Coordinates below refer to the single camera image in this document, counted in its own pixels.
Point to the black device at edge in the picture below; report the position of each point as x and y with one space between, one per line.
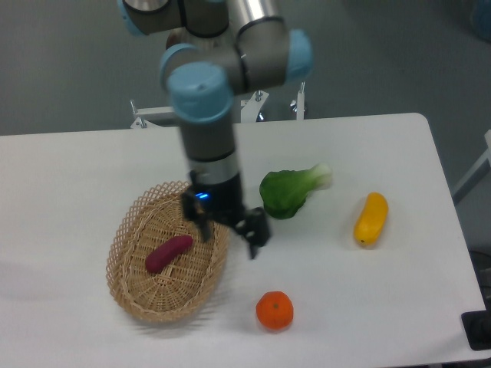
477 329

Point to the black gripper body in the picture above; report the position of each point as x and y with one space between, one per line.
222 201

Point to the white metal base frame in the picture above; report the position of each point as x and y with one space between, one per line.
250 111

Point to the yellow mango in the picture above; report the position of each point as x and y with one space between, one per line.
372 219

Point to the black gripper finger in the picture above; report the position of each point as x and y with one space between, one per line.
253 227
193 211

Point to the green bok choy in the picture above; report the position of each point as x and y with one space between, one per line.
284 192

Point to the woven wicker basket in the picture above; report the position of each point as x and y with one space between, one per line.
186 282

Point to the orange tangerine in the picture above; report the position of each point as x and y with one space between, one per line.
275 310

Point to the white frame at right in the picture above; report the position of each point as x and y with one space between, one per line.
478 170

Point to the purple sweet potato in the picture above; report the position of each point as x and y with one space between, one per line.
164 254

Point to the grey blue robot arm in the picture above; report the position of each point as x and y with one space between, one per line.
237 47

